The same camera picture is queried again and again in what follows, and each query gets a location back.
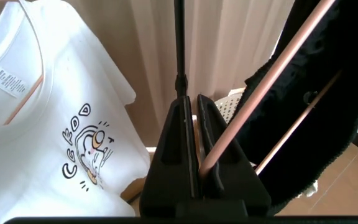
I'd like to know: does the white printed sleeveless top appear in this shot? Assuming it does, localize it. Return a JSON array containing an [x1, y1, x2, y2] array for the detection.
[[0, 0, 151, 219]]

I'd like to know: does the black garment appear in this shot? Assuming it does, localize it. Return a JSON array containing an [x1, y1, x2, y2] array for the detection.
[[233, 0, 358, 216]]

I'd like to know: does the white laundry basket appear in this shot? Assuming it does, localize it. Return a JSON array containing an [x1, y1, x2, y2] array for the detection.
[[214, 88, 246, 124]]

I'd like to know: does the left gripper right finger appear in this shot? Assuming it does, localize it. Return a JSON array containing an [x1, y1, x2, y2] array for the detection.
[[196, 94, 272, 218]]

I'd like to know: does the black clothes rack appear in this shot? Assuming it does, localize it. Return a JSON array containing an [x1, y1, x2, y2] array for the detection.
[[173, 0, 188, 100]]

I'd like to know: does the pink clothes hanger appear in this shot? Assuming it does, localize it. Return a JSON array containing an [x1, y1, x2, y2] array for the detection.
[[198, 0, 343, 180], [3, 74, 45, 126]]

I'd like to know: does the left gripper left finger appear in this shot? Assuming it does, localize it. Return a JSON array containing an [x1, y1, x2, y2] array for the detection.
[[139, 95, 201, 218]]

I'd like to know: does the beige curtain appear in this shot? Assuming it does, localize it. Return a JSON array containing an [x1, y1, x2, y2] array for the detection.
[[0, 0, 295, 147]]

